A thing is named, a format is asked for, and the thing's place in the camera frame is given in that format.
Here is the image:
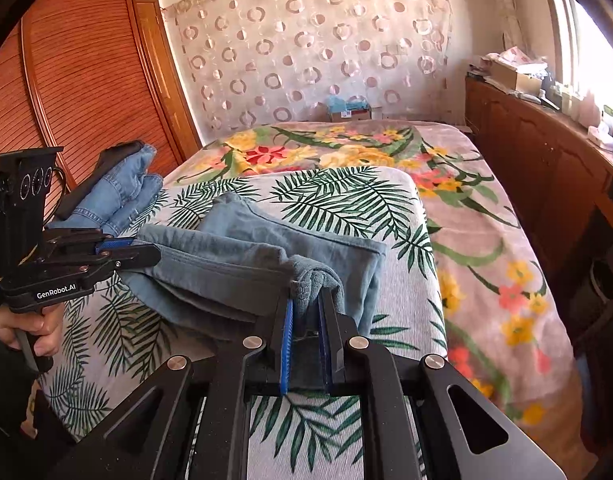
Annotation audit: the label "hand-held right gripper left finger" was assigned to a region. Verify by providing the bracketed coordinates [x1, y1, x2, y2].
[49, 294, 293, 480]

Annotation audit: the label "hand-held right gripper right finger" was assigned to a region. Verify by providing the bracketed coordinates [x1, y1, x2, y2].
[317, 290, 569, 480]

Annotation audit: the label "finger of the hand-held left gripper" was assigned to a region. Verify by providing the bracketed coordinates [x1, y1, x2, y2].
[31, 245, 162, 276]
[46, 230, 137, 253]

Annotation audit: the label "light blue pants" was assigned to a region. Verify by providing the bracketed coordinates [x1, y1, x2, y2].
[119, 191, 389, 396]

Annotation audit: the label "folded dark pants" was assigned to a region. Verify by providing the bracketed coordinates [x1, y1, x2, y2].
[54, 141, 143, 221]

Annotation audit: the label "person's left hand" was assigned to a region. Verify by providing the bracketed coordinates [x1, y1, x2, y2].
[0, 305, 64, 358]

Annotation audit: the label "folded blue denim jeans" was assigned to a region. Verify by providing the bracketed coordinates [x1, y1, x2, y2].
[61, 144, 163, 238]

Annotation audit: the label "wooden slatted wardrobe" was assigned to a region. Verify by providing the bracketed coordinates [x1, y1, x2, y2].
[0, 0, 204, 281]

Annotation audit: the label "palm leaf print sheet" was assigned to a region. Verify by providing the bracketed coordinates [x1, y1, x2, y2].
[36, 165, 449, 480]

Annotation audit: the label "floral blanket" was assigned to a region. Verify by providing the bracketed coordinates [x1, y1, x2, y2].
[164, 121, 577, 426]

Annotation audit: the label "cardboard box with blue items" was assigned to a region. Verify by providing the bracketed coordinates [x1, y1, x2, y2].
[326, 95, 382, 122]

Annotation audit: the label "circle pattern sheer curtain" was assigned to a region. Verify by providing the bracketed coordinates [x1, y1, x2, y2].
[161, 0, 454, 141]

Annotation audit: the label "wooden side cabinet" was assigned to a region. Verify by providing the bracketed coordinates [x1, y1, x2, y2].
[463, 75, 613, 341]

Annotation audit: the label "plain cardboard box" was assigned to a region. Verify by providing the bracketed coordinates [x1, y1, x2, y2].
[489, 62, 544, 95]

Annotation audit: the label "white tissue box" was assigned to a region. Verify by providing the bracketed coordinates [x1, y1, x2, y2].
[587, 125, 613, 150]

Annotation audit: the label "floral patterned cloth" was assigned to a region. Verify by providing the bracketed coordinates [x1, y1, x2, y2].
[489, 46, 549, 68]

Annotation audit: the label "white window curtain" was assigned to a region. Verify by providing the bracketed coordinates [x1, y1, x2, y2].
[481, 0, 529, 56]

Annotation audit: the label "window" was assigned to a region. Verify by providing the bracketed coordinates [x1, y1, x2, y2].
[541, 0, 613, 111]

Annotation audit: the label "black cable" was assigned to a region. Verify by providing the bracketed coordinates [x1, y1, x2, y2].
[54, 167, 74, 216]

